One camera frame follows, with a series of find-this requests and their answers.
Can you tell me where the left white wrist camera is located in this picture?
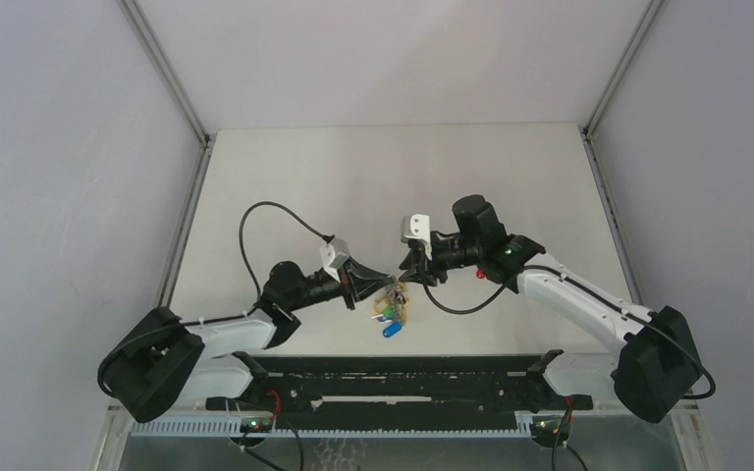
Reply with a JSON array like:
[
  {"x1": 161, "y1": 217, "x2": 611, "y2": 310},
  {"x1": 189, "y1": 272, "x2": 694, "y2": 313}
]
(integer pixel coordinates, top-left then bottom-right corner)
[{"x1": 319, "y1": 236, "x2": 350, "y2": 284}]

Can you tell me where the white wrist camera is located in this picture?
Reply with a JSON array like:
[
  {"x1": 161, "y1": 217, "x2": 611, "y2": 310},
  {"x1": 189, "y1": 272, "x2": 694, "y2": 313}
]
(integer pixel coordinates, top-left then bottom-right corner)
[
  {"x1": 319, "y1": 236, "x2": 350, "y2": 284},
  {"x1": 401, "y1": 214, "x2": 432, "y2": 259}
]

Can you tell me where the aluminium frame post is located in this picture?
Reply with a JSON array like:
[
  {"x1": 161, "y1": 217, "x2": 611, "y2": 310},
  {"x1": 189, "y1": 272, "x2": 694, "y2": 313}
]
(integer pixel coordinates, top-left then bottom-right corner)
[
  {"x1": 118, "y1": 0, "x2": 214, "y2": 149},
  {"x1": 581, "y1": 0, "x2": 668, "y2": 140}
]

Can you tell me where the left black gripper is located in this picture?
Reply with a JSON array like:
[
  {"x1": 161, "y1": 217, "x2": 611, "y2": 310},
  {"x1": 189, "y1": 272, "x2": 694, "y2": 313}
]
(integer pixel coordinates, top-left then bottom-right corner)
[{"x1": 286, "y1": 255, "x2": 391, "y2": 312}]

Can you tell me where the right aluminium frame post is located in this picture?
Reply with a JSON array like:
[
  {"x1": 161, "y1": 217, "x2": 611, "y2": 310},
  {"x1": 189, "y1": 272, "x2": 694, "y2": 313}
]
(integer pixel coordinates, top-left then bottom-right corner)
[{"x1": 581, "y1": 0, "x2": 668, "y2": 140}]

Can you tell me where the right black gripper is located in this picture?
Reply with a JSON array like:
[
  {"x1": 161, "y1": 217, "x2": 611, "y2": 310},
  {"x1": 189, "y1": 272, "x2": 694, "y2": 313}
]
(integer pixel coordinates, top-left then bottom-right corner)
[{"x1": 400, "y1": 232, "x2": 483, "y2": 286}]

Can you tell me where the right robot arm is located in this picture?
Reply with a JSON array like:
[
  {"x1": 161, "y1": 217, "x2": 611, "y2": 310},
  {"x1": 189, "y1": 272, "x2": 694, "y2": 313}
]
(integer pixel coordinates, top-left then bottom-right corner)
[{"x1": 400, "y1": 194, "x2": 717, "y2": 423}]

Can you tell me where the left black camera cable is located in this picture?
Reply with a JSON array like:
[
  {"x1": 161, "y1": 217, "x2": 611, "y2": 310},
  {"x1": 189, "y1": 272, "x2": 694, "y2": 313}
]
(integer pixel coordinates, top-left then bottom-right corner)
[{"x1": 238, "y1": 200, "x2": 336, "y2": 300}]

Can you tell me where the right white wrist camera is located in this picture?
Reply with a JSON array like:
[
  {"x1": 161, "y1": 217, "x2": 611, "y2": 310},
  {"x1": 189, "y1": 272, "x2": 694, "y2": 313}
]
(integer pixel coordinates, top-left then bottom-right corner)
[{"x1": 401, "y1": 214, "x2": 432, "y2": 259}]

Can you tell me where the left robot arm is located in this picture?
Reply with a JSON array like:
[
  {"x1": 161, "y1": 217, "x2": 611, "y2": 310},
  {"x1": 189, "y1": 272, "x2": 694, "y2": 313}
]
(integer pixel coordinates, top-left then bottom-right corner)
[{"x1": 97, "y1": 259, "x2": 395, "y2": 423}]

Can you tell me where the metal key organizer ring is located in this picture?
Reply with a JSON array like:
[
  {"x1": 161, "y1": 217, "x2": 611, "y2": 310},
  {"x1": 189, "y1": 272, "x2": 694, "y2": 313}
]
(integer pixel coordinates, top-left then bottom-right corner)
[{"x1": 368, "y1": 281, "x2": 416, "y2": 340}]

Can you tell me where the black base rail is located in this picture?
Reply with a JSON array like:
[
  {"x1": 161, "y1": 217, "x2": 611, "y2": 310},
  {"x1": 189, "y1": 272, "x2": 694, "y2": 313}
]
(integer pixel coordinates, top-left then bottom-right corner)
[{"x1": 204, "y1": 350, "x2": 594, "y2": 433}]

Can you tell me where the black camera cable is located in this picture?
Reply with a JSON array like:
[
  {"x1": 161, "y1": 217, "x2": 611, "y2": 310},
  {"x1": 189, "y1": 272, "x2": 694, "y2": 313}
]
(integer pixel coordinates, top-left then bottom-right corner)
[
  {"x1": 420, "y1": 263, "x2": 718, "y2": 401},
  {"x1": 238, "y1": 200, "x2": 336, "y2": 300}
]

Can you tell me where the right black camera cable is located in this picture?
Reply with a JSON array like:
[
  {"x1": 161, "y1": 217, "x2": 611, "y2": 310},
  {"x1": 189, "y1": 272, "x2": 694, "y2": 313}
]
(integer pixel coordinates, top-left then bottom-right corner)
[{"x1": 420, "y1": 263, "x2": 718, "y2": 401}]

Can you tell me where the left aluminium frame post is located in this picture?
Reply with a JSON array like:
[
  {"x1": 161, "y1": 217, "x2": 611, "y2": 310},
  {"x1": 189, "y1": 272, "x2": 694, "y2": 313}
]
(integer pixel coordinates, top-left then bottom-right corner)
[{"x1": 118, "y1": 0, "x2": 214, "y2": 149}]

